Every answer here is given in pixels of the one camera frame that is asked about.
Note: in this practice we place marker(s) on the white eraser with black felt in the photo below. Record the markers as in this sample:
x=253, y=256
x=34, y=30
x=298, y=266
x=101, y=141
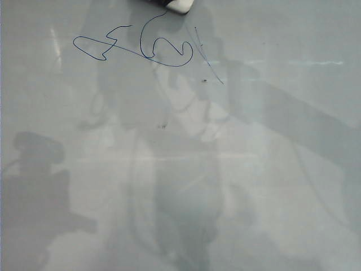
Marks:
x=182, y=4

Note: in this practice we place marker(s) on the white glass whiteboard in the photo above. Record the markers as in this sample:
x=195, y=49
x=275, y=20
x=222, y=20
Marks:
x=180, y=169

